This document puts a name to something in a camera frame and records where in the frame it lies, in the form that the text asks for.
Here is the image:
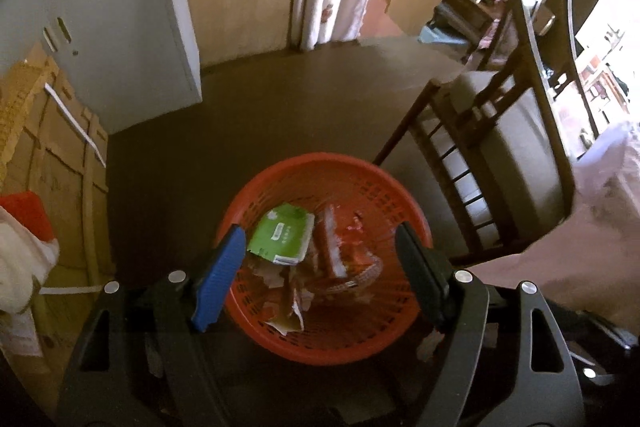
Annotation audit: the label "stacked cardboard boxes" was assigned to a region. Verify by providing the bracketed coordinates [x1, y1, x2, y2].
[0, 41, 112, 373]

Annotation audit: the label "pink floral tablecloth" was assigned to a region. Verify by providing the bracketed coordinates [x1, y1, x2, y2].
[470, 122, 639, 335]

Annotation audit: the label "printed paper cup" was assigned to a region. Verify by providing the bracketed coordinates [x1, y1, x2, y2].
[250, 257, 314, 336]

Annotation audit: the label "wooden armchair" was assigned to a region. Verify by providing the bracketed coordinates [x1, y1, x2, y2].
[374, 0, 584, 265]

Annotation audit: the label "green snack packet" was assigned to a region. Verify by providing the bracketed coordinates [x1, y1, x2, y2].
[247, 204, 314, 267]

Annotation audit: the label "orange plastic trash basket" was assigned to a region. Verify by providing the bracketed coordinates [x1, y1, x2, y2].
[217, 153, 432, 366]

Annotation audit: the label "red orange snack bag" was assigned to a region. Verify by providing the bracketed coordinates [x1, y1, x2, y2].
[335, 206, 383, 289]

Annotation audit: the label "red white beer carton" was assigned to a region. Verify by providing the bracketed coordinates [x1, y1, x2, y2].
[314, 205, 347, 279]

